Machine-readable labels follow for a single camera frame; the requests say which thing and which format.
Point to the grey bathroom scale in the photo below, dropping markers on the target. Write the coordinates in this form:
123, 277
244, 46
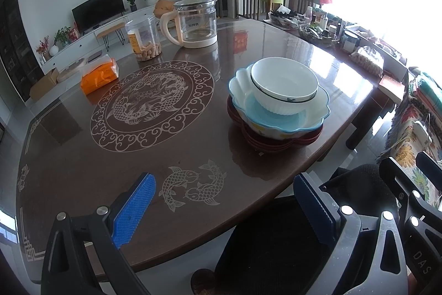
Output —
93, 56

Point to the white blue-flowered bowl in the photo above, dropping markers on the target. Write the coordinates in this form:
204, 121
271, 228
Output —
283, 77

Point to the scalloped white and blue bowl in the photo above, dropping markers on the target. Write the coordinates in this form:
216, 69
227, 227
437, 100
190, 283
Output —
248, 108

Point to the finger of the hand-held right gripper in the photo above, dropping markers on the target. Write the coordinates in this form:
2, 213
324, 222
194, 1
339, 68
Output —
431, 167
404, 184

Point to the white power strip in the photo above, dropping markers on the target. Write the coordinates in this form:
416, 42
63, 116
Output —
424, 132

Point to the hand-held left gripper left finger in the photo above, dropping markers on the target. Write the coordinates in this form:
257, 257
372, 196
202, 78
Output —
134, 208

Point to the dark wooden crib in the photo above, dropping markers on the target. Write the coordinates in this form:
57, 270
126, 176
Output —
248, 3

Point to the clear plastic snack jar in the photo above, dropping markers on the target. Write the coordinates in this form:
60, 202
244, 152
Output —
145, 35

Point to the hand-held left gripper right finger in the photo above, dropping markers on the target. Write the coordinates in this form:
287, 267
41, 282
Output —
312, 208

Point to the bushy green potted plant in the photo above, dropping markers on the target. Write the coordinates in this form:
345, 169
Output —
62, 35

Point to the red gift box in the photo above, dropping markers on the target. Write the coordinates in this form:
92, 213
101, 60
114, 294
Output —
73, 34

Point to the white television cabinet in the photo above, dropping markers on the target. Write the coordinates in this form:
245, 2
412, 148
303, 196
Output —
79, 46

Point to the cardboard box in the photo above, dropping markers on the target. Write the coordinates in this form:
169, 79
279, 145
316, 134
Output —
43, 86

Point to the white storage box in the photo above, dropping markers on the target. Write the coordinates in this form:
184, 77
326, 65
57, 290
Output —
393, 63

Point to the dark glass display cabinet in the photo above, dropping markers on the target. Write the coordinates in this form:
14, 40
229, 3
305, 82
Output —
13, 46

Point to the red flower arrangement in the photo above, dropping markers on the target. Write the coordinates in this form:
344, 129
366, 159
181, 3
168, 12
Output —
43, 48

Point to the wicker basket of toiletries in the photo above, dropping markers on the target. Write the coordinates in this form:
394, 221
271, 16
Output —
300, 27

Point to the green small stool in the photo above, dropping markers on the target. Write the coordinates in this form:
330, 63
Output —
277, 3

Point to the wooden bench with hairpin legs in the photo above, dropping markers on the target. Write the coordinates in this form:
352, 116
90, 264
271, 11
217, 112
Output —
110, 29

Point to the person's left hand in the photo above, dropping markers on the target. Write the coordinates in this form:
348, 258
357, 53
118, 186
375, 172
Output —
203, 283

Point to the black television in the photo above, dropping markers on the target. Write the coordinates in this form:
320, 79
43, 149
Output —
98, 10

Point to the round beige floor cushion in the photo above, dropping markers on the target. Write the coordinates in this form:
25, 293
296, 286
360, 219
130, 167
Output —
70, 70

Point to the small green potted plant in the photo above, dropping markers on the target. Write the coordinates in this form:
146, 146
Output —
131, 3

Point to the clear bag of peanuts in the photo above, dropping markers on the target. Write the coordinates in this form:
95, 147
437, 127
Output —
367, 61

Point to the orange tissue pack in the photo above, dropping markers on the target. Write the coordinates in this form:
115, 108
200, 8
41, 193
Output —
98, 79

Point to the round white vase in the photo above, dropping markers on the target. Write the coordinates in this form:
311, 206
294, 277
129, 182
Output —
54, 51

